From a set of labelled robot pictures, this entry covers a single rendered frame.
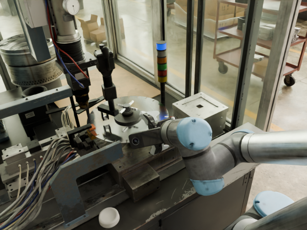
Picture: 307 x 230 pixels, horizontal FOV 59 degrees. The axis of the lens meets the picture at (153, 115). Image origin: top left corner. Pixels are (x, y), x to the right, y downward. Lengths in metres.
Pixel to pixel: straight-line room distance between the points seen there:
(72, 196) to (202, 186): 0.46
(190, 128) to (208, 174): 0.12
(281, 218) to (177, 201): 0.55
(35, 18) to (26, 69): 0.71
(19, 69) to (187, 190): 1.05
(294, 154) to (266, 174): 1.66
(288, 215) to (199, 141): 0.22
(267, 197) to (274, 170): 1.52
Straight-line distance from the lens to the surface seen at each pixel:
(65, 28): 0.86
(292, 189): 2.23
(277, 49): 1.04
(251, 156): 0.69
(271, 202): 0.79
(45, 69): 1.58
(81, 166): 0.89
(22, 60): 1.56
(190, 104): 1.26
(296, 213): 0.52
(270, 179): 2.24
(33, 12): 0.89
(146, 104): 1.17
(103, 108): 1.03
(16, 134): 1.54
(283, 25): 1.01
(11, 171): 1.20
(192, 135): 0.61
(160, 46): 1.22
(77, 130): 1.03
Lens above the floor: 1.57
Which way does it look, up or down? 34 degrees down
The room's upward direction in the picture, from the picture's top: 3 degrees counter-clockwise
